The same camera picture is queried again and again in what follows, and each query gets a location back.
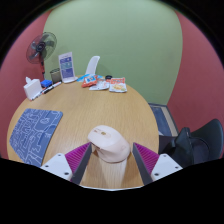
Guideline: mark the pale pink computer mouse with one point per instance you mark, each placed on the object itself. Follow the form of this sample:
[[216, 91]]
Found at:
[[108, 143]]

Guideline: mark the blue snack packet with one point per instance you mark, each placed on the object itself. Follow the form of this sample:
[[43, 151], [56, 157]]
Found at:
[[80, 78]]

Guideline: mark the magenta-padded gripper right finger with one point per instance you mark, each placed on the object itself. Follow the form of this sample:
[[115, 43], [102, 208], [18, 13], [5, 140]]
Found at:
[[165, 164]]

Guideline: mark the white whiteboard marker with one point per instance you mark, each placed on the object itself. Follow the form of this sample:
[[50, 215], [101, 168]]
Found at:
[[37, 94]]

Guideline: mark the small black round object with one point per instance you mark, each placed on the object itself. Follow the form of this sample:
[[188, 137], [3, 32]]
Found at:
[[108, 77]]

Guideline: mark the small blue box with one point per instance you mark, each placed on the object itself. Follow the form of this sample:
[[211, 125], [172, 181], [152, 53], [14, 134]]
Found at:
[[46, 83]]

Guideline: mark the black standing fan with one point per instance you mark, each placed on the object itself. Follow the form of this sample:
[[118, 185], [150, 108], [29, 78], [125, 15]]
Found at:
[[41, 47]]

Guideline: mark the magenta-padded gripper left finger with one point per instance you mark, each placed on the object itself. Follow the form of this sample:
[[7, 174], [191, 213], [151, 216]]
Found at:
[[56, 164]]

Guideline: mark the black office chair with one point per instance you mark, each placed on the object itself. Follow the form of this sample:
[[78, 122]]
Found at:
[[200, 140]]

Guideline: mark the orange snack packet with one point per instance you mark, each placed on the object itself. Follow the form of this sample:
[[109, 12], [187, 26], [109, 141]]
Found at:
[[89, 81]]

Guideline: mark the white tissue box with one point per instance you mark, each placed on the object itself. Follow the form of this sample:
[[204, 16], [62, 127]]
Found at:
[[32, 89]]

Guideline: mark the black whiteboard marker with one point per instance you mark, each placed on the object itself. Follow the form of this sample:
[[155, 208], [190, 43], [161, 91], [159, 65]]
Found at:
[[48, 89]]

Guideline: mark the acrylic sign stand, blue leaflet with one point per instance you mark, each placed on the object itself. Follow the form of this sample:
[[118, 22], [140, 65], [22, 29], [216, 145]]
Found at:
[[67, 66]]

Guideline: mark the blue-grey line-print mouse pad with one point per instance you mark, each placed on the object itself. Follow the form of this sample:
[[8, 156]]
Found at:
[[35, 133]]

